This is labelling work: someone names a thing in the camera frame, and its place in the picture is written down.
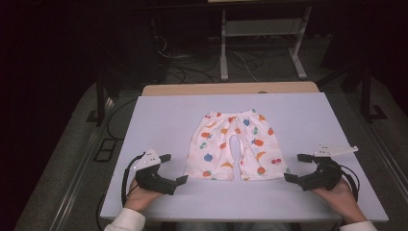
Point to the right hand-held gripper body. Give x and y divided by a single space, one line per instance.
324 178

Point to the white metal table frame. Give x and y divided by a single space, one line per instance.
224 48

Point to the person's left hand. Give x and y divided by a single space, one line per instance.
139 197

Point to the white fruit print pants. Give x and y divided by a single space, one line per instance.
218 150

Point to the black metal stand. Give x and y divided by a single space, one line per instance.
366 96
100 102

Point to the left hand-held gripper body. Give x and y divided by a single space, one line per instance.
154 181

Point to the black floor frame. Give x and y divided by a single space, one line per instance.
106 150

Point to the light wooden table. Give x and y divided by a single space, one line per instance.
224 89

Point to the person's right hand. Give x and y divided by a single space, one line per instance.
343 200

